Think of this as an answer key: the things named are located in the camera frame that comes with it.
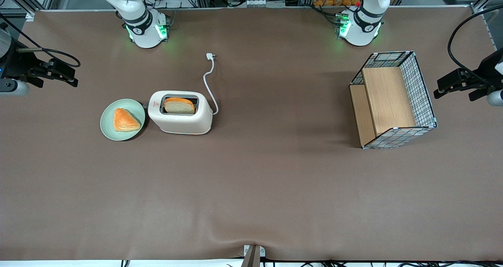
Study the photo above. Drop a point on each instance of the white two-slot toaster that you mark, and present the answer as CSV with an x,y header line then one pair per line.
x,y
180,121

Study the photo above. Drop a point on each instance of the pale green round plate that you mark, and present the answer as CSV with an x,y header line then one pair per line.
x,y
108,121

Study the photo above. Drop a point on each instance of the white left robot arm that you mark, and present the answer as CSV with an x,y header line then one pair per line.
x,y
365,23

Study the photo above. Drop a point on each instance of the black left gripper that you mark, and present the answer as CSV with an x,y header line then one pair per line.
x,y
488,71

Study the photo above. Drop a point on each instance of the wooden step shelf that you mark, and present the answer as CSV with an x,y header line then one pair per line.
x,y
387,98

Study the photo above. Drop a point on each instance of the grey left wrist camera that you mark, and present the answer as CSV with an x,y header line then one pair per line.
x,y
496,98

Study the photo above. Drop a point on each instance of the orange triangular pastry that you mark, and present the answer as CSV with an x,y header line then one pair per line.
x,y
125,121

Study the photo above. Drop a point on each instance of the grey metal camera bracket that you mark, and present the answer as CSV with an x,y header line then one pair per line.
x,y
253,255

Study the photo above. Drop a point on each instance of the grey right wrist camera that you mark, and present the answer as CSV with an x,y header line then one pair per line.
x,y
13,88

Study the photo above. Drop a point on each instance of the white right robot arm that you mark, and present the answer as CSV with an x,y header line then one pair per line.
x,y
135,8

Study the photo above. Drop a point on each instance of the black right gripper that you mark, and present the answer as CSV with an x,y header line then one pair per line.
x,y
17,64

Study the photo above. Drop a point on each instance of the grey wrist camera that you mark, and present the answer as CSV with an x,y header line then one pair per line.
x,y
496,98
13,88

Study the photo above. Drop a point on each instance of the bread slice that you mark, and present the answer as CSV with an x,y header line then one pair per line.
x,y
179,106

